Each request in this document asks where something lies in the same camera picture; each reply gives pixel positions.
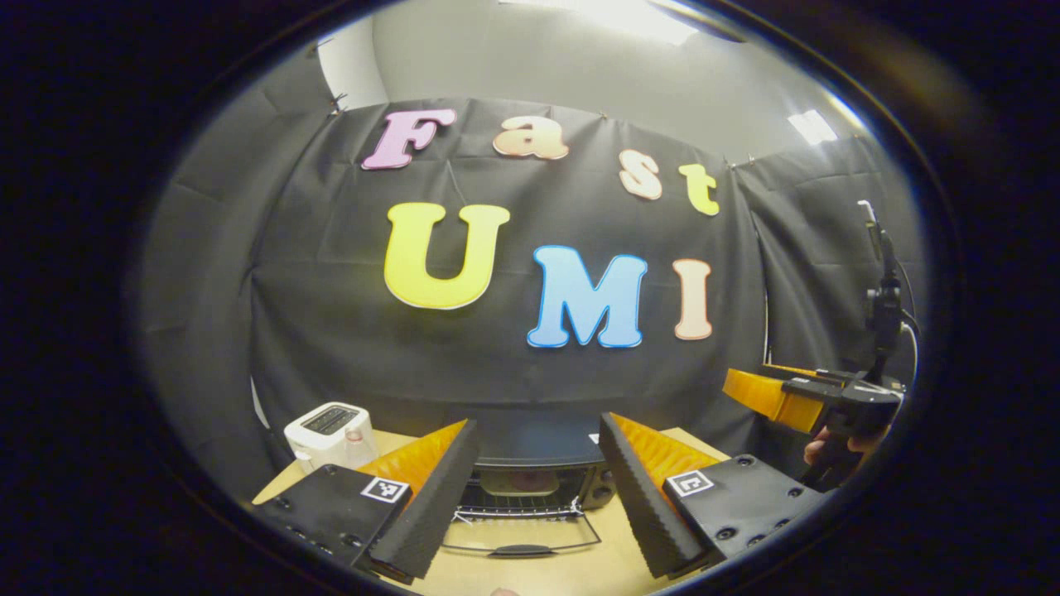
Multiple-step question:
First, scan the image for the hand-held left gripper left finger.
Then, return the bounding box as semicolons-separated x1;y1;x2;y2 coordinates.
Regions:
253;418;481;584

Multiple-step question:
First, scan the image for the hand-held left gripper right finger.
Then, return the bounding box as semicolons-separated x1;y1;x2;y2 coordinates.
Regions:
598;412;829;580

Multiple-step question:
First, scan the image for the black electric oven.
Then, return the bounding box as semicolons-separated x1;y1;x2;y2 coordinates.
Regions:
441;410;619;560

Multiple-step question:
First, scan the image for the white toaster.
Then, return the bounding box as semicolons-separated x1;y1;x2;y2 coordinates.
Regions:
283;401;379;473

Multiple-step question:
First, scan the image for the black backdrop cloth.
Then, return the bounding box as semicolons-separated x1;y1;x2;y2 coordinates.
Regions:
132;41;928;497

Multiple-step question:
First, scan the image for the small ceiling light panel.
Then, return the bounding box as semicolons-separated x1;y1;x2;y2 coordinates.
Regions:
786;109;839;147

